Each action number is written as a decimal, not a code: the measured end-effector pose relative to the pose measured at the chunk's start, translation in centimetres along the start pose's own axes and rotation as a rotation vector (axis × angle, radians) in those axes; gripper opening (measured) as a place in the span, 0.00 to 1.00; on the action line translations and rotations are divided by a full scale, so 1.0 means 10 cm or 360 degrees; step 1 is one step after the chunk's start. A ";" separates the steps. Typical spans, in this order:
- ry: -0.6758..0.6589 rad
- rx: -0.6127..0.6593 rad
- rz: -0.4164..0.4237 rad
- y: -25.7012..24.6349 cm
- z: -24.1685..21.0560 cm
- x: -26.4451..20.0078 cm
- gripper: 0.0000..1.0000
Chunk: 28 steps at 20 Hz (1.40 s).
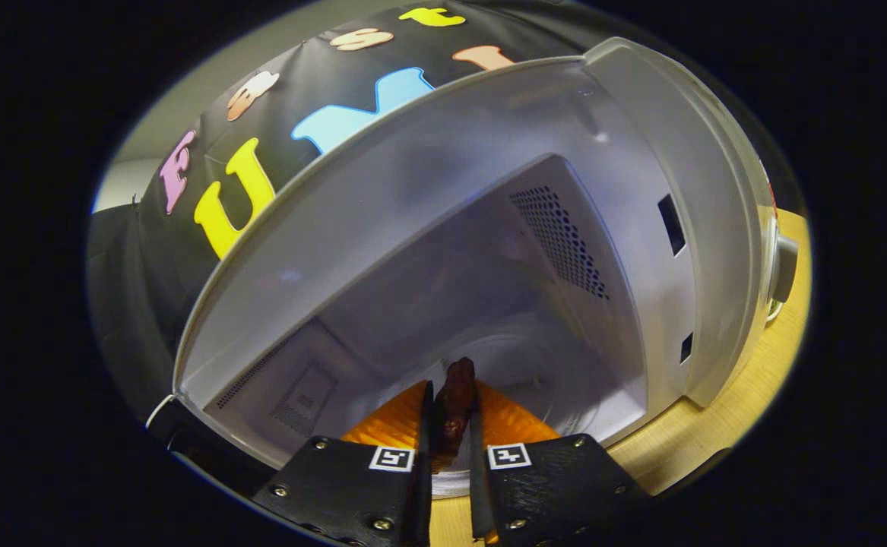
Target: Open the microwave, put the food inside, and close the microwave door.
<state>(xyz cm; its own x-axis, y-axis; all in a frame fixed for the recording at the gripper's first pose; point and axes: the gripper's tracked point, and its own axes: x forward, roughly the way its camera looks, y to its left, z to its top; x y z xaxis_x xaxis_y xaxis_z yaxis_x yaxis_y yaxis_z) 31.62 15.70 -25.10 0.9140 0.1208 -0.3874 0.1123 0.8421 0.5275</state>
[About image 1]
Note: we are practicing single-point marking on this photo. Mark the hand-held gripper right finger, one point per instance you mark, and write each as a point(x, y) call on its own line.
point(479, 494)

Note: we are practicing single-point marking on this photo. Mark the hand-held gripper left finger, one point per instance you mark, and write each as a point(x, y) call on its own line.
point(426, 494)

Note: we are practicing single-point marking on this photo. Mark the brown food piece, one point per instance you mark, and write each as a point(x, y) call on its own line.
point(457, 395)

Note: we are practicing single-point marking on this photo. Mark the white toaster oven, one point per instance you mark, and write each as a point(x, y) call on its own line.
point(413, 190)

